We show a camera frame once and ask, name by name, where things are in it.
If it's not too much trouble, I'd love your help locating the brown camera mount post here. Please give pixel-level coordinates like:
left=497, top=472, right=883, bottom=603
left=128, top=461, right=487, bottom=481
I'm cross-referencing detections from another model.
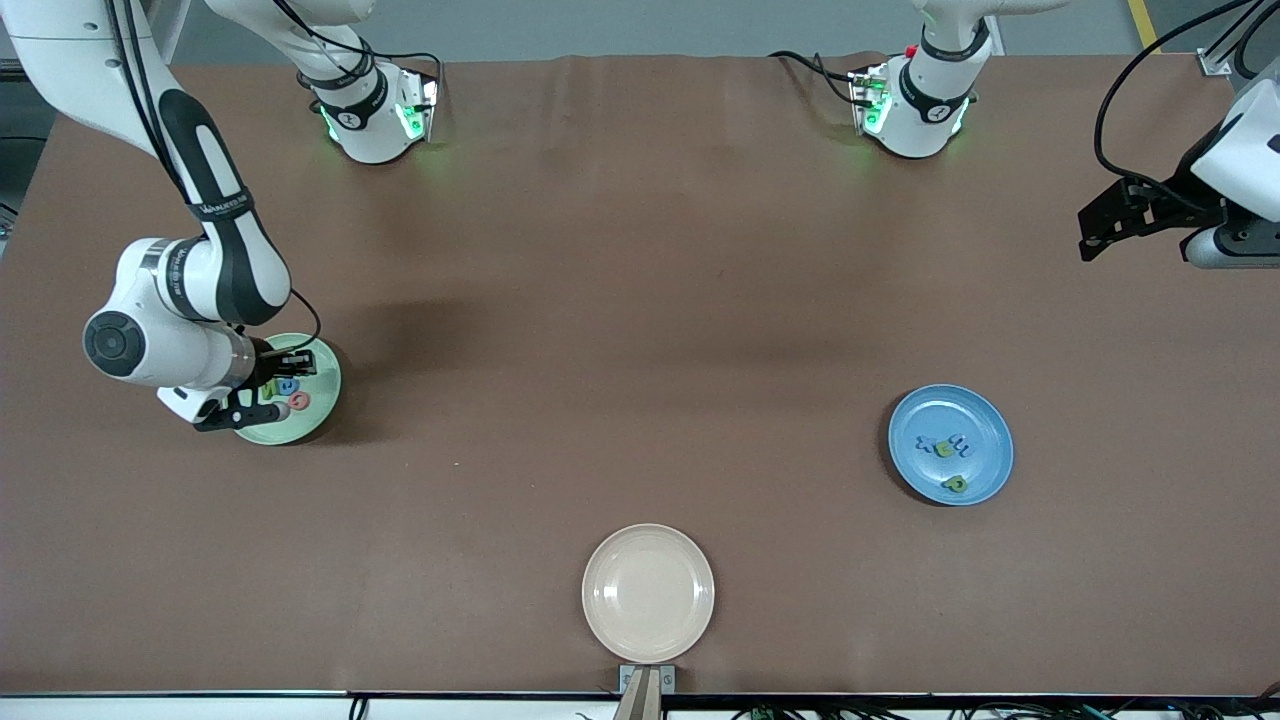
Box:
left=612, top=668, right=666, bottom=720

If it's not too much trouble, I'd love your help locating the white table edge rail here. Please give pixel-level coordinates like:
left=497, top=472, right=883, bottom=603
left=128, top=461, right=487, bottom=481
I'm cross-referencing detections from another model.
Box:
left=0, top=690, right=1280, bottom=720

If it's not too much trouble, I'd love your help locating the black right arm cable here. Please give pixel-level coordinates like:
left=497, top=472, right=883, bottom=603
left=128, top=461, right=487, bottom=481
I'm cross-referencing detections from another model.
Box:
left=105, top=0, right=323, bottom=353

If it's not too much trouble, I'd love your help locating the black left base cable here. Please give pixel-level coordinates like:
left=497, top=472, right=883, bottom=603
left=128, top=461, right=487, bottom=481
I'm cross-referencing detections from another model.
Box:
left=768, top=50, right=863, bottom=106

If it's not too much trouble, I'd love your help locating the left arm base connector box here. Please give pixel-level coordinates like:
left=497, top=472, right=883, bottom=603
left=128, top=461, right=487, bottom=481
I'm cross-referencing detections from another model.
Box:
left=850, top=65, right=893, bottom=136

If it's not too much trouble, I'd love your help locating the mint green plate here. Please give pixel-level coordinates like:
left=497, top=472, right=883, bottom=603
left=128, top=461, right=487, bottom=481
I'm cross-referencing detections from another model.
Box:
left=232, top=332, right=343, bottom=446

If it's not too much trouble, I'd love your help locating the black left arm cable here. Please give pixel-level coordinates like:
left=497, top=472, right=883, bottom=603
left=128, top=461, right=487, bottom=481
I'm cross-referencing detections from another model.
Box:
left=1093, top=0, right=1256, bottom=201

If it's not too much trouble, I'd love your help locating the black base cable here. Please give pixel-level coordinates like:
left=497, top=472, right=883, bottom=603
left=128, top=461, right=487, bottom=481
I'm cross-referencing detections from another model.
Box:
left=270, top=0, right=443, bottom=86
left=768, top=50, right=863, bottom=106

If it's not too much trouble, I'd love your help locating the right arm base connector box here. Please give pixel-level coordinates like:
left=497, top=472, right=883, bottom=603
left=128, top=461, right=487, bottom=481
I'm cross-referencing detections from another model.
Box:
left=395, top=75, right=441, bottom=143

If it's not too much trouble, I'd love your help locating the cream plate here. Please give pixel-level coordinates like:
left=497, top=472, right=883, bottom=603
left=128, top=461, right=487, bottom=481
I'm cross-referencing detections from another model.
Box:
left=582, top=523, right=716, bottom=664

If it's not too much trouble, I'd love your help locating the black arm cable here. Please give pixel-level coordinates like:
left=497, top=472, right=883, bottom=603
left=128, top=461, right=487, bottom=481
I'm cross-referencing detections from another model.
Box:
left=105, top=0, right=323, bottom=353
left=1093, top=0, right=1256, bottom=201

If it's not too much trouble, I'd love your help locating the blue plate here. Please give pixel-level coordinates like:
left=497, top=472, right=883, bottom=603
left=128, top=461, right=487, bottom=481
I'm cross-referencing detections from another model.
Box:
left=888, top=384, right=1014, bottom=507

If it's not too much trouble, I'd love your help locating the black right base cable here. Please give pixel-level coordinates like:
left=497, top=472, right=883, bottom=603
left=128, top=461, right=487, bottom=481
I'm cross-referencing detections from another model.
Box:
left=270, top=0, right=443, bottom=86

